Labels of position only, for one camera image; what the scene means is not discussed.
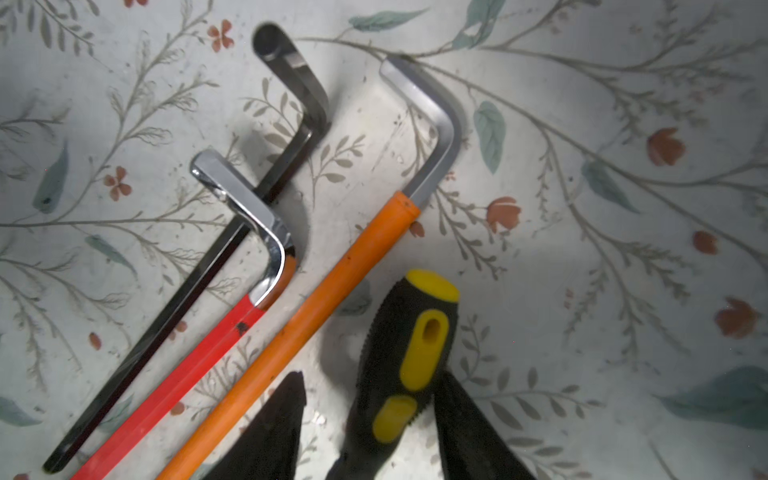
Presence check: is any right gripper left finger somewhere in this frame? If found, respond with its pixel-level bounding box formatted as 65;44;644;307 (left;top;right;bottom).
205;371;306;480

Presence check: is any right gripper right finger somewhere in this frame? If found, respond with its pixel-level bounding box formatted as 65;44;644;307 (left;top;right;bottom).
434;372;534;480

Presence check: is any orange handled hex key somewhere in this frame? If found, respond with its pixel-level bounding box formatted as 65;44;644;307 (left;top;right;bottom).
155;55;464;480

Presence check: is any yellow black screwdriver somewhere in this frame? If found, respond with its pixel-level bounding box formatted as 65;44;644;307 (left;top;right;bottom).
327;269;460;479

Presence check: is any red handled hex key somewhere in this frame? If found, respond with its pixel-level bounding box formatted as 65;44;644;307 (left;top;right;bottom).
73;150;298;479

